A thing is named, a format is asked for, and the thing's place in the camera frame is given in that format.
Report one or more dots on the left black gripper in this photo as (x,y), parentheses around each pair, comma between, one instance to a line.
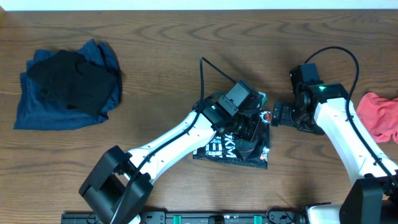
(250,137)

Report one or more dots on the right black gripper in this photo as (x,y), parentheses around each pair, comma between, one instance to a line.
(282,116)

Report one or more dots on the black orange patterned jersey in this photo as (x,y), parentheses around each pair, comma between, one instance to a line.
(232,149)

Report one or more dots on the red t-shirt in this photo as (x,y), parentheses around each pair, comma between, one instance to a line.
(379,116)

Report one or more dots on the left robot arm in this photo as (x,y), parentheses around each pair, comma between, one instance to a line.
(120,183)

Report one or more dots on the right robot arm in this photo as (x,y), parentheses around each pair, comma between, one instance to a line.
(326,109)

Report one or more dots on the folded black garment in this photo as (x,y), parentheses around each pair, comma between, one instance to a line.
(69,79)

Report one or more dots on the folded navy blue garment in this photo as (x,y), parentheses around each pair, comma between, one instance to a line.
(36,114)

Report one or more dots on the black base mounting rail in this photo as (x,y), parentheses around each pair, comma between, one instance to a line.
(273,215)

